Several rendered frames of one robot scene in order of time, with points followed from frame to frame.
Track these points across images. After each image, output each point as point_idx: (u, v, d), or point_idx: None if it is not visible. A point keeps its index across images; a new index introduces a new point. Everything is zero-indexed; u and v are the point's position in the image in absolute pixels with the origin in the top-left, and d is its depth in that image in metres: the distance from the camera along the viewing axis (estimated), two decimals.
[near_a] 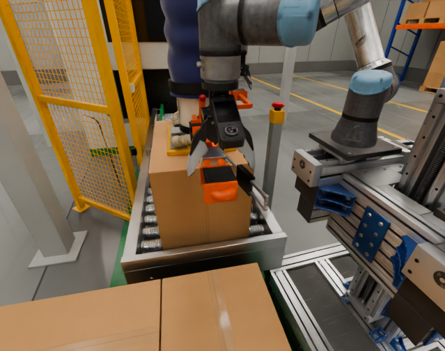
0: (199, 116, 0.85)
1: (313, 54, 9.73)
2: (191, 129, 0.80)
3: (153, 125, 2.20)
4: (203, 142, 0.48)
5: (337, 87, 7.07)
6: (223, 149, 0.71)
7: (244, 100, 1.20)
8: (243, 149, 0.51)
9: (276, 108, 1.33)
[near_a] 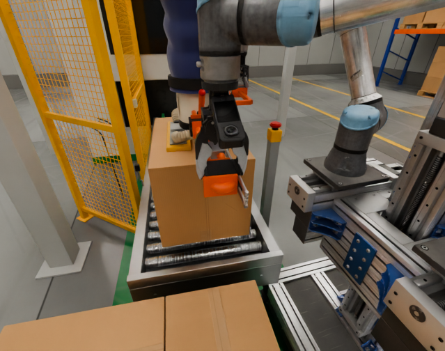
0: (199, 111, 0.85)
1: (313, 57, 9.79)
2: (191, 124, 0.79)
3: None
4: (205, 144, 0.48)
5: (336, 91, 7.13)
6: None
7: (244, 97, 1.19)
8: (238, 152, 0.51)
9: (274, 127, 1.39)
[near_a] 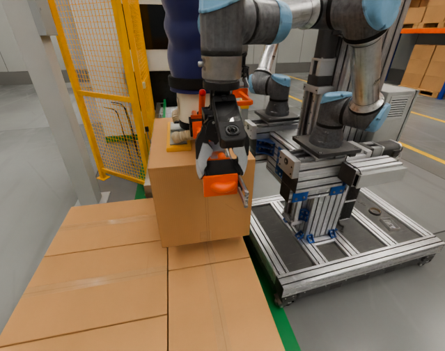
0: (199, 112, 0.85)
1: (305, 56, 10.38)
2: (191, 124, 0.79)
3: (158, 114, 2.86)
4: (206, 144, 0.48)
5: None
6: None
7: (244, 97, 1.19)
8: (238, 152, 0.51)
9: (243, 98, 1.99)
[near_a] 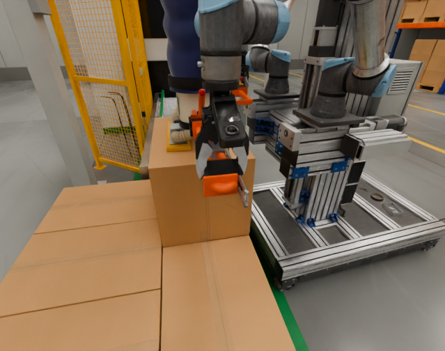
0: (199, 111, 0.85)
1: (305, 52, 10.34)
2: (191, 124, 0.79)
3: (156, 102, 2.81)
4: (205, 144, 0.49)
5: None
6: None
7: (244, 96, 1.19)
8: (238, 152, 0.51)
9: (242, 81, 1.94)
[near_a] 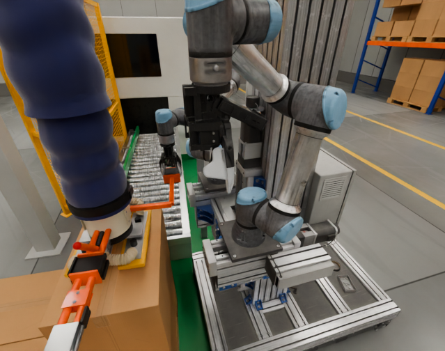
0: (87, 251, 0.78)
1: None
2: (69, 275, 0.72)
3: (125, 147, 2.77)
4: (230, 147, 0.46)
5: None
6: (86, 318, 0.63)
7: (169, 192, 1.12)
8: None
9: None
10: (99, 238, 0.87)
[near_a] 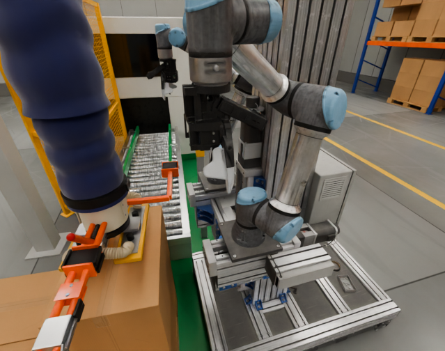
0: (81, 243, 0.76)
1: None
2: (62, 267, 0.70)
3: (125, 147, 2.77)
4: (230, 147, 0.46)
5: None
6: (79, 311, 0.61)
7: (167, 186, 1.10)
8: None
9: None
10: (95, 231, 0.84)
